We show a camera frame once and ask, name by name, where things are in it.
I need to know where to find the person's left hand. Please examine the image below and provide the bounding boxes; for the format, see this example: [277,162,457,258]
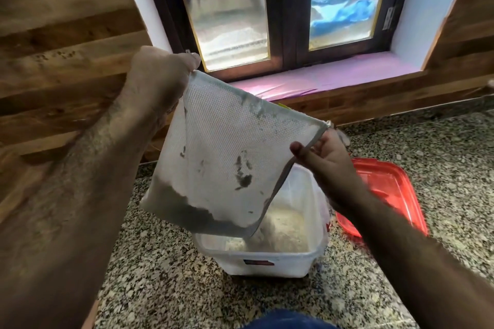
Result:
[120,46,201,130]

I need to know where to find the person's right hand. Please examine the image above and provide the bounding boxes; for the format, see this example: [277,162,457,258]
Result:
[290,128,361,214]

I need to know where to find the white mesh bag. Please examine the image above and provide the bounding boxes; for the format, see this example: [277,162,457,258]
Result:
[140,70,329,239]

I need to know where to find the person's right forearm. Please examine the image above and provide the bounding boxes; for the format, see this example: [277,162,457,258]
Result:
[333,185,494,329]

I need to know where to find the person's left forearm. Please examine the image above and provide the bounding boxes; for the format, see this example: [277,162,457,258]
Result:
[0,94,160,329]

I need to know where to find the pink sill liner sheet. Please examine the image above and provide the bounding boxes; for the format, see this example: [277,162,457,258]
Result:
[230,51,420,101]

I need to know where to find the white flour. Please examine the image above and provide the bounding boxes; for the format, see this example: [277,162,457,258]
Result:
[226,205,311,254]

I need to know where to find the clear plastic container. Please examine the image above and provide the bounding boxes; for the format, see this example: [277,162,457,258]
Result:
[192,163,332,278]

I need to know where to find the red plastic lid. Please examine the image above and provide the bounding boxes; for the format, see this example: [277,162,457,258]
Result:
[335,158,429,239]

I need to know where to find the person's blue trousers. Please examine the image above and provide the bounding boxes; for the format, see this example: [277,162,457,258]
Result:
[241,309,340,329]

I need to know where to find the dark wooden window frame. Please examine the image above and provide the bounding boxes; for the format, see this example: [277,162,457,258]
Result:
[137,0,420,83]

